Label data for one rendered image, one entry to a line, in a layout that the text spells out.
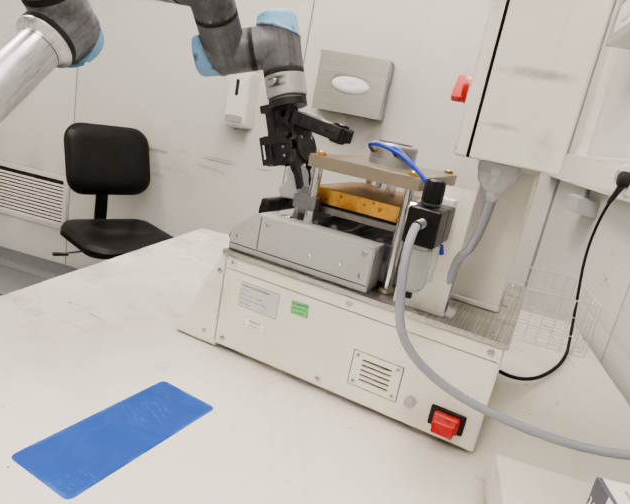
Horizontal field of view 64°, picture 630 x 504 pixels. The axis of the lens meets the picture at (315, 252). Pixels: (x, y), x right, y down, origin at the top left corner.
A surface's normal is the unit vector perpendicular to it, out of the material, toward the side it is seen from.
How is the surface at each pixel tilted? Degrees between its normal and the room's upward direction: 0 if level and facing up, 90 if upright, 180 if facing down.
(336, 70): 90
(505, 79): 90
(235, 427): 0
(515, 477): 0
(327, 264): 90
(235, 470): 0
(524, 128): 90
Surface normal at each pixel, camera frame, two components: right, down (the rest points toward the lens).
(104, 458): 0.18, -0.95
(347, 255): -0.44, 0.15
